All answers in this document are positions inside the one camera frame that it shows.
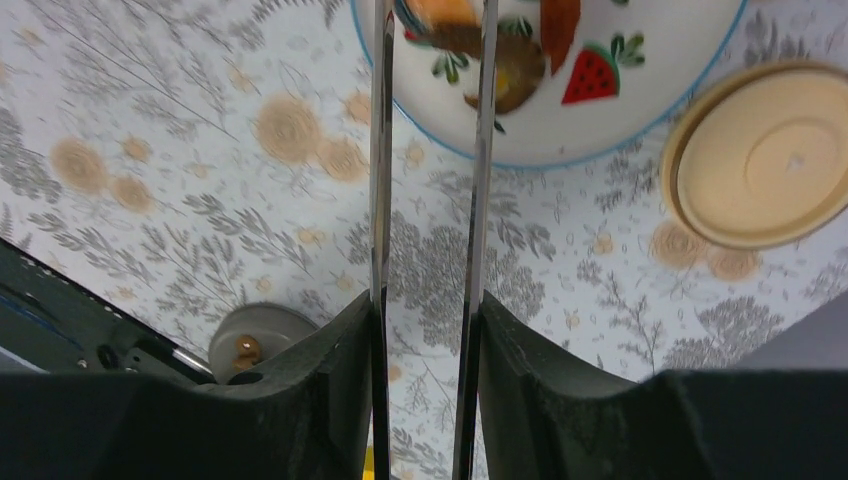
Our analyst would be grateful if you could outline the beige round lid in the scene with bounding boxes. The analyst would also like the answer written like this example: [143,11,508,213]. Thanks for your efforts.
[660,60,847,249]

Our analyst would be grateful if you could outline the small yellow block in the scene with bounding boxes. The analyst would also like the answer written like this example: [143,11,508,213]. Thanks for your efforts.
[362,446,375,480]

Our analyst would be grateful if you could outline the metal food tongs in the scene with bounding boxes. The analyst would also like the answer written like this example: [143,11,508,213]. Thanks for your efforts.
[368,1,498,479]

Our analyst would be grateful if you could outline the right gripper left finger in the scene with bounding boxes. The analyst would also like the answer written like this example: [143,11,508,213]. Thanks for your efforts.
[1,294,371,479]

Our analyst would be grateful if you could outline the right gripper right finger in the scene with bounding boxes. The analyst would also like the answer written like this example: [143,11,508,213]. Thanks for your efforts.
[479,295,847,479]

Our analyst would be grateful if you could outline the grey lid with wooden knob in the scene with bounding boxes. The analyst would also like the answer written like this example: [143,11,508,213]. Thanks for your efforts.
[208,302,319,384]

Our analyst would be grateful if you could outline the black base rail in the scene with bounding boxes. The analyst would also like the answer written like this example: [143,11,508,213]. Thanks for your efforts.
[1,240,215,386]

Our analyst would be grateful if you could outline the red toy bacon pieces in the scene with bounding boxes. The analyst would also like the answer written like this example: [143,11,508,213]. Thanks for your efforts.
[540,0,581,76]

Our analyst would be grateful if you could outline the white patterned plate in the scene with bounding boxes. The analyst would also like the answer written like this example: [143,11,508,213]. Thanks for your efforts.
[393,1,745,168]

